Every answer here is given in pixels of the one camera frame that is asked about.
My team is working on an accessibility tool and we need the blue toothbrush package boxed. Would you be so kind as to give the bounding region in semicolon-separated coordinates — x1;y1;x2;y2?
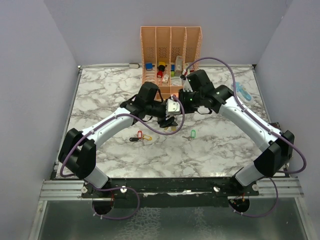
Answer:
231;81;253;104

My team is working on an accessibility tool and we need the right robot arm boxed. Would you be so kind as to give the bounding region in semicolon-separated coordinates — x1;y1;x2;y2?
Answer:
178;69;295;196

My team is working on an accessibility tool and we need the paperback book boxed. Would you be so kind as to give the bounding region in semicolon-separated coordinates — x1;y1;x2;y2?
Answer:
270;122;282;131

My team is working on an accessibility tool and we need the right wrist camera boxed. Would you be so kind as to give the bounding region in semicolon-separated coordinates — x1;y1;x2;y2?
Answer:
180;74;193;92

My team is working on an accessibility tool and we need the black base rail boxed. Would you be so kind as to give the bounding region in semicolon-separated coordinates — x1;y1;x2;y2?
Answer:
81;177;259;208

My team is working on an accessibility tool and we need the black key tag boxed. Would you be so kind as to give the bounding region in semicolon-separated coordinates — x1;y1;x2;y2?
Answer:
129;137;140;142

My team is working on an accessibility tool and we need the peach desk organizer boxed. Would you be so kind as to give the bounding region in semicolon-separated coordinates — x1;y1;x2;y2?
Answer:
140;26;203;98

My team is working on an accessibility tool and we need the red key tag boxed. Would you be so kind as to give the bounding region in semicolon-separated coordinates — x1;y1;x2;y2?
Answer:
137;130;143;139

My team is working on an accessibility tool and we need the yellow block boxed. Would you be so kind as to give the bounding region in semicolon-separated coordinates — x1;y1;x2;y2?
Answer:
157;61;166;67

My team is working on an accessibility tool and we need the blue block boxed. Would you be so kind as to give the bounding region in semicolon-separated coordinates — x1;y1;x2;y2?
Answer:
145;62;154;71

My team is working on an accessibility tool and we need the purple cable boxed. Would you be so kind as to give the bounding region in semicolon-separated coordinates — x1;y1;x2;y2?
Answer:
59;96;186;220
183;57;308;218

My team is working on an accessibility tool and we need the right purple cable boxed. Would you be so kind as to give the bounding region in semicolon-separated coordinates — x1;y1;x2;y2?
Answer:
183;57;308;218

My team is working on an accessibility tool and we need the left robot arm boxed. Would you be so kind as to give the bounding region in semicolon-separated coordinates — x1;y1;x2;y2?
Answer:
58;82;185;198

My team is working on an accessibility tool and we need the aluminium frame bar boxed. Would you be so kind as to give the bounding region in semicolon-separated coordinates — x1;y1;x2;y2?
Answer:
39;176;304;201

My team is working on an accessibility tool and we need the white adapter at wall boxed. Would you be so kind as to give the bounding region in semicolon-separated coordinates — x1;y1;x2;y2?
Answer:
128;63;140;69

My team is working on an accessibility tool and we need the white red box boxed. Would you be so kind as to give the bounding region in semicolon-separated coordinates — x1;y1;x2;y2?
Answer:
185;62;195;72

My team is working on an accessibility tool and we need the green key tag with key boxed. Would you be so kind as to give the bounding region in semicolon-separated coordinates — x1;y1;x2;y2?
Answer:
183;129;196;141

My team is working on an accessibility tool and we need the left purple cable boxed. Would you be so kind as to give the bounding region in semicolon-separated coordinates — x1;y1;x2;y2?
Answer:
59;96;186;220

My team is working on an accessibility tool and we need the yellow key tag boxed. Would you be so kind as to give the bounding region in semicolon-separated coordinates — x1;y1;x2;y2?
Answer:
142;134;152;141

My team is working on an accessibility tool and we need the metal keyring with yellow grip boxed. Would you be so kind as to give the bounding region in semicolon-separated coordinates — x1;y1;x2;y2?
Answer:
163;124;178;133

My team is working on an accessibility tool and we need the tall grey box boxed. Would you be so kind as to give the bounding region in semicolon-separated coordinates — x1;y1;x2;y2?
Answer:
174;55;183;77

